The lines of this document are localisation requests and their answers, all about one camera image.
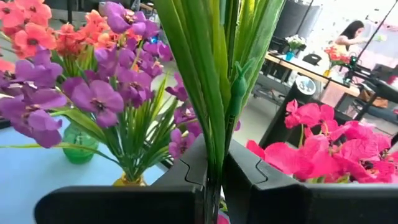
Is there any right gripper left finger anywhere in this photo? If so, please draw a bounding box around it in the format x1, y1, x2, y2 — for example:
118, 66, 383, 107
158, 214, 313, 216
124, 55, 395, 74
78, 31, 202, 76
34, 135, 208, 224

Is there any wooden workbench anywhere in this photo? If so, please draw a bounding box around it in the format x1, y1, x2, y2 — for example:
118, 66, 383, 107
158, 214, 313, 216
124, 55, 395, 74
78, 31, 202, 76
264, 52, 363, 98

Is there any white flower bouquet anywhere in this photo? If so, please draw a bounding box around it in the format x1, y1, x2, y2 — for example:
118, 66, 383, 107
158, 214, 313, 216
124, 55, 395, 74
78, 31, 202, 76
285, 34, 308, 54

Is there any green glass vase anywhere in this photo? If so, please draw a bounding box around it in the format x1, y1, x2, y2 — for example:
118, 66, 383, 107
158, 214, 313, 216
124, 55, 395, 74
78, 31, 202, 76
62, 123, 100, 166

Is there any yellow glass vase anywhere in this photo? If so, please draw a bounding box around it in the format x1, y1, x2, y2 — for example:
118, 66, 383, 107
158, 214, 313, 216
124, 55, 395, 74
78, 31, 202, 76
111, 172, 148, 187

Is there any person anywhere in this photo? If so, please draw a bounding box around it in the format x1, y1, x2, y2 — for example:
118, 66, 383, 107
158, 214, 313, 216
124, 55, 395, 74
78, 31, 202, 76
333, 19, 368, 57

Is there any red flower bouquet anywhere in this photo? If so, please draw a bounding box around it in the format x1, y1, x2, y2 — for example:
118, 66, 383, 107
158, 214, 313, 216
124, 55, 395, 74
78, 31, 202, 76
323, 46, 352, 71

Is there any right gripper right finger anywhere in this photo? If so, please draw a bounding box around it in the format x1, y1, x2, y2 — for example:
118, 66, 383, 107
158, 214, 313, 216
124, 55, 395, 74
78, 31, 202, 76
222, 139, 398, 224

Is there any orange artificial flower stem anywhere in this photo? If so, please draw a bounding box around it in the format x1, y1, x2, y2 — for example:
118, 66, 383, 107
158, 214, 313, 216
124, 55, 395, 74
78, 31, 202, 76
0, 0, 58, 72
51, 23, 94, 78
79, 9, 147, 72

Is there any red artificial flower stem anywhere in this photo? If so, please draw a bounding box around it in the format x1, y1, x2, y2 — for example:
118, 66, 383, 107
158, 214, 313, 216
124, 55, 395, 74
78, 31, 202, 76
154, 0, 285, 224
323, 119, 398, 184
245, 99, 343, 184

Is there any purple artificial flower stem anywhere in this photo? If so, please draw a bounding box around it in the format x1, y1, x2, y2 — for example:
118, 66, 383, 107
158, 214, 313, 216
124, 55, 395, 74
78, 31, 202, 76
164, 73, 242, 159
62, 1, 175, 184
0, 46, 68, 149

